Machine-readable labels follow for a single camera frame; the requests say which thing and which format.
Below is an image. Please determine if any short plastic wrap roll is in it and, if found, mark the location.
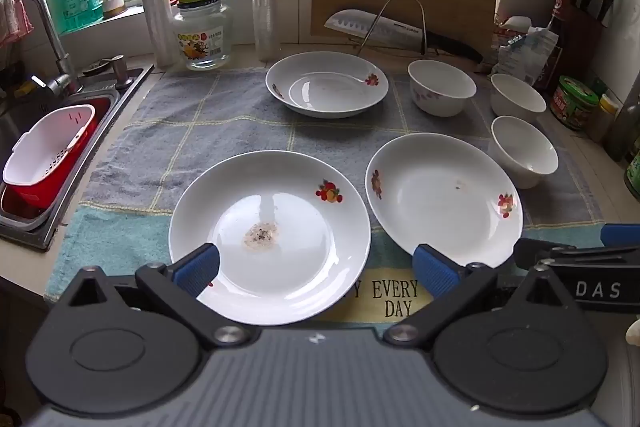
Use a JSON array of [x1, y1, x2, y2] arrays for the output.
[[134, 0, 180, 68]]

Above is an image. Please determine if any white and red bag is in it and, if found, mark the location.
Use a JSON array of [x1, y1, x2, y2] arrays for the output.
[[494, 16, 533, 42]]

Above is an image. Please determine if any white floral bowl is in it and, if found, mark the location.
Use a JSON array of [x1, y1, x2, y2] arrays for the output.
[[407, 60, 477, 118], [490, 74, 547, 130], [488, 116, 559, 190]]

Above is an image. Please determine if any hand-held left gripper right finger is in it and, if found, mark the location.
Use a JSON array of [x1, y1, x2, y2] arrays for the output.
[[382, 243, 576, 351]]

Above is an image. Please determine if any dark glass bottle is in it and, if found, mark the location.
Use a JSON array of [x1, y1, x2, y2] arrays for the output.
[[602, 99, 640, 162]]

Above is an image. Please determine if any black handled kitchen knife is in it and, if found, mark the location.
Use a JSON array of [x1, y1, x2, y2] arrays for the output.
[[324, 9, 484, 64]]

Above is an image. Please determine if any metal faucet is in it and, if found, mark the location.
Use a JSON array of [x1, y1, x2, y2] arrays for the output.
[[14, 0, 85, 96]]

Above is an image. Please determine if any red basin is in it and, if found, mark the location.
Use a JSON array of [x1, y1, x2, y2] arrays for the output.
[[7, 96, 115, 214]]

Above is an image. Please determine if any white colander basket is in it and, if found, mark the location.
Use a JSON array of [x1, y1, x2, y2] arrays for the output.
[[2, 104, 97, 198]]

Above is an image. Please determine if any yellow lidded spice jar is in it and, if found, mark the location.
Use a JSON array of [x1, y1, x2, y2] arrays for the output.
[[585, 94, 621, 144]]

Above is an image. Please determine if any glass jar with yellow-green lid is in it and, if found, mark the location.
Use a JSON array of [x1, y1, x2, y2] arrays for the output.
[[172, 0, 234, 72]]

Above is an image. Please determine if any dark wooden knife block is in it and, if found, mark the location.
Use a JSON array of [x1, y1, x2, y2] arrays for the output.
[[547, 2, 608, 90]]

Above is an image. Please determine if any white bag with blue text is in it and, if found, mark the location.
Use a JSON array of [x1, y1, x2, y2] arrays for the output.
[[492, 27, 559, 80]]

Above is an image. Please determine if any steel sink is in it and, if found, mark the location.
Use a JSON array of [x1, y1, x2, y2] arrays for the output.
[[0, 59, 156, 253]]

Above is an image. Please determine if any metal sink strainer plug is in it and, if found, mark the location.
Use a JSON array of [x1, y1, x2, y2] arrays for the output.
[[81, 58, 115, 76]]

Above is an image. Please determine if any grey and teal printed mat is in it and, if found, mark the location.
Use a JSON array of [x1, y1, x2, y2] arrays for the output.
[[44, 67, 608, 325]]

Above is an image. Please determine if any dark sauce bottle red label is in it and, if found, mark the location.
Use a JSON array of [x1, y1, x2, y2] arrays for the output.
[[531, 0, 576, 94]]

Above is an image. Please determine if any metal soap dispenser pump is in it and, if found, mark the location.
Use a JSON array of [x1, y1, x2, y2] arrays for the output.
[[111, 54, 137, 90]]

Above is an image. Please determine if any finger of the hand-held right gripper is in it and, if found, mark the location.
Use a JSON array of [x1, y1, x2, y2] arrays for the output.
[[600, 223, 640, 249], [514, 238, 593, 269]]

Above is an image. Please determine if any green lidded jar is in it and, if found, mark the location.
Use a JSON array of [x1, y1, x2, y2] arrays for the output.
[[550, 76, 600, 130]]

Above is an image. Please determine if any white floral plate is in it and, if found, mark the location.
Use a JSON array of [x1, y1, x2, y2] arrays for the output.
[[168, 150, 372, 326], [365, 133, 524, 269], [265, 52, 389, 118]]

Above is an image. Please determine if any pink cloth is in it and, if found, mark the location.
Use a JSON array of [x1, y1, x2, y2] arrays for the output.
[[0, 0, 35, 48]]

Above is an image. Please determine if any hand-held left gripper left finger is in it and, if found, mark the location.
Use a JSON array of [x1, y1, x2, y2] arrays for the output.
[[66, 243, 255, 351]]

